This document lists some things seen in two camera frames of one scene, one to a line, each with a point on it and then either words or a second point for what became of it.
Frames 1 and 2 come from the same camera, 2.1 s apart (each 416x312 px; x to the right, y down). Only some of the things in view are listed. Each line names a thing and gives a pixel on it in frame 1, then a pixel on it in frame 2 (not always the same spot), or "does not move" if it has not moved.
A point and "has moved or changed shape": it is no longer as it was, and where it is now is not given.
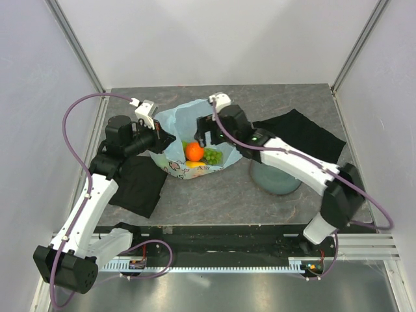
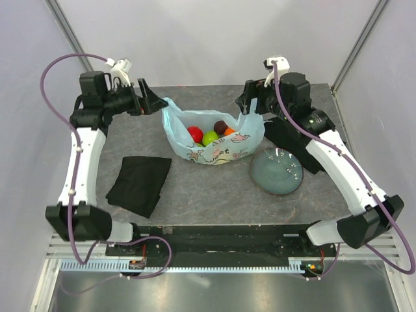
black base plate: [221, 242] does not move
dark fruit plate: [272, 179] does not move
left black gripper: [161, 138] → [149, 103]
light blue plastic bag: [181, 121] has moved or changed shape
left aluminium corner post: [54, 7] does not move
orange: [194, 152] has moved or changed shape
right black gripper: [205, 124] → [253, 89]
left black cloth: [140, 181] does not move
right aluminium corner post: [357, 47] does not move
